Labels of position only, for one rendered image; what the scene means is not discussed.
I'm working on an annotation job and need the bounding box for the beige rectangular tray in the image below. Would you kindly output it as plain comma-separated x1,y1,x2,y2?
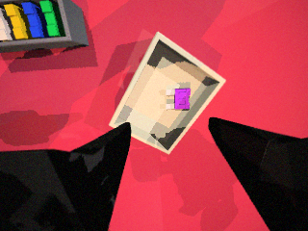
109,32,226,154

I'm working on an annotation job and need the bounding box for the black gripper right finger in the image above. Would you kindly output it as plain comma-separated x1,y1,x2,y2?
208,117,308,231

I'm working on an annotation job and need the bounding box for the white fuse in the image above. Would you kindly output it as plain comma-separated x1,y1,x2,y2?
0,8,23,41

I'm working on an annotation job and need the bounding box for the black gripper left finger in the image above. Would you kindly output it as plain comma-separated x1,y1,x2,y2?
0,122,132,231

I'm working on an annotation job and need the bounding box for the grey fuse block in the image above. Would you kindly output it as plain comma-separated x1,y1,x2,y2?
0,0,89,53

